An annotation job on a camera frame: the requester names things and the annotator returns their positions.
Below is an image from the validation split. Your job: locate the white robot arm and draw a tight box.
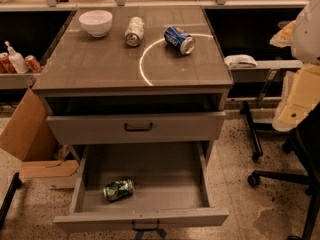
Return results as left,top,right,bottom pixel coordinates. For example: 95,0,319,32
270,0,320,65

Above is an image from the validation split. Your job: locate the black office chair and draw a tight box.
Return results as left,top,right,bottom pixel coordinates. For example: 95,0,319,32
247,100,320,240

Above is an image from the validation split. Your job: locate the white green soda can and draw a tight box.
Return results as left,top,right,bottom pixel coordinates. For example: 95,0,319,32
125,17,145,47

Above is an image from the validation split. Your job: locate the blue pepsi can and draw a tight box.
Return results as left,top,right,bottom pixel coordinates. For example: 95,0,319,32
164,26,195,55

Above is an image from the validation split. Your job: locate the grey drawer cabinet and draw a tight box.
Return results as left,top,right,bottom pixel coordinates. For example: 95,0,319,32
32,5,234,165

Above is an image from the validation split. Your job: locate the closed grey top drawer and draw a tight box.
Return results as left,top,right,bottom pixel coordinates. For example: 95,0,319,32
47,112,226,145

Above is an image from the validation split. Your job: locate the open grey middle drawer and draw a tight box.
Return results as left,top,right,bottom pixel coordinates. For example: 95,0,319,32
54,142,228,233

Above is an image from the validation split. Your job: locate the brown cardboard box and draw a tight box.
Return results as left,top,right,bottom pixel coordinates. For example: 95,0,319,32
0,89,79,189

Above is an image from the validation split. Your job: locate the green crushed can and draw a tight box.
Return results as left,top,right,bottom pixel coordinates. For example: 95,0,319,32
103,178,134,202

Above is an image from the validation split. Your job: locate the folded white cloth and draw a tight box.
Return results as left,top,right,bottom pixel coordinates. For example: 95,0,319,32
224,54,257,68

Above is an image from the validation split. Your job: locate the red can at edge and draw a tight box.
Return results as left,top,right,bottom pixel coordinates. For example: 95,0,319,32
0,52,16,74

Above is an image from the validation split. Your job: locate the white pump bottle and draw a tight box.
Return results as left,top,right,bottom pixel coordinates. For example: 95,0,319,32
5,41,28,74

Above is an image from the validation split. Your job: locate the white bowl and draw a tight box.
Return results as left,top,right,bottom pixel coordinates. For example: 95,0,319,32
79,10,113,37

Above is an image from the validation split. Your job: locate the black stand leg left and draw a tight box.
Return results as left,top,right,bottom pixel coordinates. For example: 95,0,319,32
0,172,22,230

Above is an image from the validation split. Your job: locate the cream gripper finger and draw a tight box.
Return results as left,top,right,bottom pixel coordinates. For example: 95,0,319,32
270,21,295,48

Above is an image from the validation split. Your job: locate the red soda can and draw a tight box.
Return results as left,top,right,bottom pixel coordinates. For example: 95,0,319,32
25,55,42,73

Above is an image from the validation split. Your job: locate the black table leg base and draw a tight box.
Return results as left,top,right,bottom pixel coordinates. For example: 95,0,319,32
240,101,273,161

